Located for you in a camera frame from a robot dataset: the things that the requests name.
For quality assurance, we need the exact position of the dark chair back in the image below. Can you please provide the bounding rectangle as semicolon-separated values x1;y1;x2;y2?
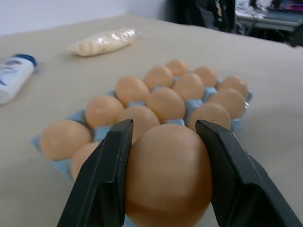
286;20;303;48

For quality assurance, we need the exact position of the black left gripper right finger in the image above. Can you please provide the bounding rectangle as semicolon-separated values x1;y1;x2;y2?
195;119;303;227

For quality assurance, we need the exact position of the brown egg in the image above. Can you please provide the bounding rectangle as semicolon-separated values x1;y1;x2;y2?
39;119;93;161
146;87;186;121
193;66;218;87
207;88;247;119
70;141;101;182
188;102;232;132
143;65;175;90
165;59;189;77
172;73;205;102
85;95;125;130
115;75;151;108
125;124;213;227
218;75;250;100
120;105;161;145

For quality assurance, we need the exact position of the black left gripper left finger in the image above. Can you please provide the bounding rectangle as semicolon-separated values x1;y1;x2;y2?
56;119;134;227

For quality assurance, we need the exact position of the black clothing in background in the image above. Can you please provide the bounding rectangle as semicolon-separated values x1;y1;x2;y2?
165;0;237;33

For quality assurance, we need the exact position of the clear bag of yellow grains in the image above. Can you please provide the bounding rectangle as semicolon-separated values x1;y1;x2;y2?
67;27;140;57

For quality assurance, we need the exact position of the blue egg tray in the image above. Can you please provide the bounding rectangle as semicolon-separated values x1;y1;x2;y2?
30;68;255;227

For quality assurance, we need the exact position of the grey background desk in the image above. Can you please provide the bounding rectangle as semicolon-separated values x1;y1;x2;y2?
234;7;303;33

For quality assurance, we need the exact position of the white bottle with blue cap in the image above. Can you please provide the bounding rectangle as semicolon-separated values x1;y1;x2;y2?
0;53;38;106

